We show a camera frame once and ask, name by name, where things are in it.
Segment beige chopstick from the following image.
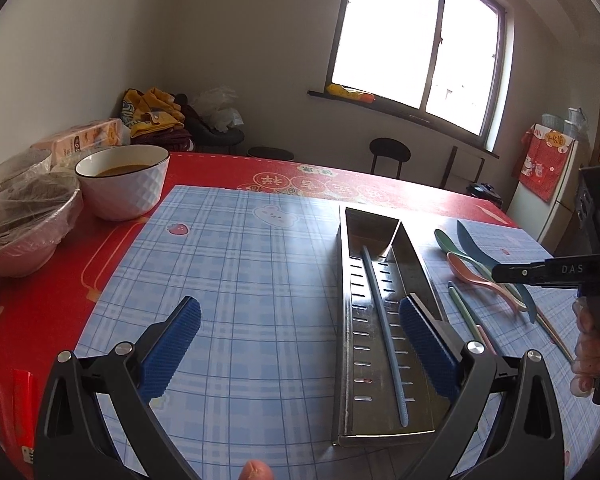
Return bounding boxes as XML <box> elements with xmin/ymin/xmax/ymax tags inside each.
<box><xmin>534</xmin><ymin>305</ymin><xmax>576</xmax><ymax>364</ymax></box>

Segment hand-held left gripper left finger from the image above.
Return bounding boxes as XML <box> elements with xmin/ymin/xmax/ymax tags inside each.
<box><xmin>32</xmin><ymin>296</ymin><xmax>202</xmax><ymax>480</ymax></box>

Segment window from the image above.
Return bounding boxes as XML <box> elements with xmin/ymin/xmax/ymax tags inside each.
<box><xmin>307</xmin><ymin>0</ymin><xmax>512</xmax><ymax>154</ymax></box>

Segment clear plastic bag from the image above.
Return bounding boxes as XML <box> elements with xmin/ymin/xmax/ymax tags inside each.
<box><xmin>192</xmin><ymin>86</ymin><xmax>244</xmax><ymax>134</ymax></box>

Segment red printed cloth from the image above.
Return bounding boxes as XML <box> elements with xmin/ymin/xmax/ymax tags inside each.
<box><xmin>511</xmin><ymin>122</ymin><xmax>579</xmax><ymax>204</ymax></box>

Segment black chair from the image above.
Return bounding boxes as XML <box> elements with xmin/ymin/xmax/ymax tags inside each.
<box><xmin>369</xmin><ymin>137</ymin><xmax>412</xmax><ymax>179</ymax></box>

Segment blue chopstick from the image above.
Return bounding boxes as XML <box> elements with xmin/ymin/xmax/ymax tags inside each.
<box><xmin>362</xmin><ymin>245</ymin><xmax>411</xmax><ymax>428</ymax></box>

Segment yellow object on windowsill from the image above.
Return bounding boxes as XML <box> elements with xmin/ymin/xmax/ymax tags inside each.
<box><xmin>326</xmin><ymin>82</ymin><xmax>376</xmax><ymax>105</ymax></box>

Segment clear plastic containers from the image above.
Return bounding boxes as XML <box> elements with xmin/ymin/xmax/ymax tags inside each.
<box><xmin>540</xmin><ymin>107</ymin><xmax>589</xmax><ymax>135</ymax></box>

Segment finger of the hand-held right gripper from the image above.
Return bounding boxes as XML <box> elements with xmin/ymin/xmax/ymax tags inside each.
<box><xmin>491</xmin><ymin>258</ymin><xmax>583</xmax><ymax>287</ymax></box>

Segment black folding frame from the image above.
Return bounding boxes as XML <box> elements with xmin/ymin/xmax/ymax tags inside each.
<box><xmin>442</xmin><ymin>145</ymin><xmax>487</xmax><ymax>192</ymax></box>

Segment plastic-wrapped bowl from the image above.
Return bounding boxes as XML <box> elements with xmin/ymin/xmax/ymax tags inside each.
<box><xmin>0</xmin><ymin>149</ymin><xmax>54</xmax><ymax>192</ymax></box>

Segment pink chopstick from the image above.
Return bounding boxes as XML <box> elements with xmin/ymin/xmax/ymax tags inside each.
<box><xmin>475</xmin><ymin>324</ymin><xmax>497</xmax><ymax>357</ymax></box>

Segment dark blue spoon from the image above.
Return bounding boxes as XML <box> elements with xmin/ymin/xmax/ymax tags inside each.
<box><xmin>456</xmin><ymin>220</ymin><xmax>537</xmax><ymax>324</ymax></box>

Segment tissue pack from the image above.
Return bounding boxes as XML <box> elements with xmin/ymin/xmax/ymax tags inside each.
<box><xmin>30</xmin><ymin>117</ymin><xmax>132</xmax><ymax>169</ymax></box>

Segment stainless steel utensil tray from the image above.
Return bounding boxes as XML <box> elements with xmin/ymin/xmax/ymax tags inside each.
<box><xmin>331</xmin><ymin>205</ymin><xmax>453</xmax><ymax>447</ymax></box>

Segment pink spoon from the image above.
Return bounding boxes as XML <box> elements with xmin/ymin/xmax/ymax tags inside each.
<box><xmin>446</xmin><ymin>252</ymin><xmax>528</xmax><ymax>312</ymax></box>

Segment white textured bowl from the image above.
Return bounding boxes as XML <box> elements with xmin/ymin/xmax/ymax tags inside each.
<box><xmin>75</xmin><ymin>144</ymin><xmax>171</xmax><ymax>222</ymax></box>

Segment person's left hand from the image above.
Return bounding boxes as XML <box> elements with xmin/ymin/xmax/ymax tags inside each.
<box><xmin>241</xmin><ymin>461</ymin><xmax>275</xmax><ymax>480</ymax></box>

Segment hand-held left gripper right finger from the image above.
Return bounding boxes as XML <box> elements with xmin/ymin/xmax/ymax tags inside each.
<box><xmin>399</xmin><ymin>296</ymin><xmax>566</xmax><ymax>480</ymax></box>

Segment white fridge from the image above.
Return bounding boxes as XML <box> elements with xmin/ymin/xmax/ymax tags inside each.
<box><xmin>507</xmin><ymin>125</ymin><xmax>587</xmax><ymax>252</ymax></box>

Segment red lighter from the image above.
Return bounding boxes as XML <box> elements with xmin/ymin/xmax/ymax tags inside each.
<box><xmin>12</xmin><ymin>369</ymin><xmax>37</xmax><ymax>467</ymax></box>

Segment dark clothes pile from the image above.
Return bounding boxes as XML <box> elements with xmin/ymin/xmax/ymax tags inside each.
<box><xmin>130</xmin><ymin>92</ymin><xmax>246</xmax><ymax>156</ymax></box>

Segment green and pink chopsticks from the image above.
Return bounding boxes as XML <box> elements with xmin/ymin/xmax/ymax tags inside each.
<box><xmin>447</xmin><ymin>281</ymin><xmax>483</xmax><ymax>342</ymax></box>

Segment person's right hand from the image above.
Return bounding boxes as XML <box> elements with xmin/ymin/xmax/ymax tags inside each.
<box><xmin>570</xmin><ymin>300</ymin><xmax>600</xmax><ymax>396</ymax></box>

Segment blue plaid mat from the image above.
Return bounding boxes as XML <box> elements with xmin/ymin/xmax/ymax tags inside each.
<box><xmin>74</xmin><ymin>185</ymin><xmax>600</xmax><ymax>480</ymax></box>

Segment green spoon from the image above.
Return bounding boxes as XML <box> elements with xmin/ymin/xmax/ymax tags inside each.
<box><xmin>434</xmin><ymin>229</ymin><xmax>501</xmax><ymax>281</ymax></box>

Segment pink bowl with plastic wrap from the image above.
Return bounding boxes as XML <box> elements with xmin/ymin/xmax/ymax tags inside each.
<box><xmin>0</xmin><ymin>172</ymin><xmax>85</xmax><ymax>279</ymax></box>

